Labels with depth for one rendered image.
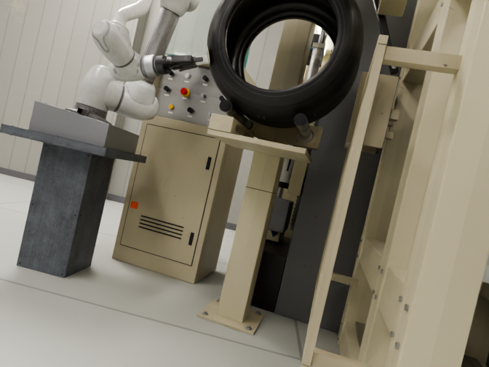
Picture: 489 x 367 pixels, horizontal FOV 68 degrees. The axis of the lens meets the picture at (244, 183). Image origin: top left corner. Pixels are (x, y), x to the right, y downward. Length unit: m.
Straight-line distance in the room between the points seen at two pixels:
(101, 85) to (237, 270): 1.11
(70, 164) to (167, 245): 0.70
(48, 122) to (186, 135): 0.72
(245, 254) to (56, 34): 4.38
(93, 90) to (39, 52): 3.62
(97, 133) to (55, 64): 3.67
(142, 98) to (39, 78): 3.54
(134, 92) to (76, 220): 0.70
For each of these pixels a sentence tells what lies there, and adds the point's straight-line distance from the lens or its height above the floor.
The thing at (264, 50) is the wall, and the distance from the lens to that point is 4.66.
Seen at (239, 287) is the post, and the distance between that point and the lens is 1.72.
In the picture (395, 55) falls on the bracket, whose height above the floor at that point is 0.97.
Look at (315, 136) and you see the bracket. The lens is 1.62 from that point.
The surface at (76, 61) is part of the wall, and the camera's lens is 5.26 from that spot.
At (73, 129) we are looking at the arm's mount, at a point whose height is 0.70.
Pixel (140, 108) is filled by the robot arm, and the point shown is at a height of 0.89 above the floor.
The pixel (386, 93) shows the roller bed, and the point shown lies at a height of 1.12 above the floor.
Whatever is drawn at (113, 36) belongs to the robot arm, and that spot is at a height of 1.06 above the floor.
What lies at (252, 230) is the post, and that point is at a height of 0.43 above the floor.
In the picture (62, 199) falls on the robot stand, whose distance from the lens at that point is 1.92.
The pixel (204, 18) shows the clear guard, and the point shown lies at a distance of 2.35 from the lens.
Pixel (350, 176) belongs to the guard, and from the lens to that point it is 0.75.
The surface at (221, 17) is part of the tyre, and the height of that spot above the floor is 1.21.
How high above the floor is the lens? 0.66
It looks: 1 degrees down
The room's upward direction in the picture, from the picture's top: 13 degrees clockwise
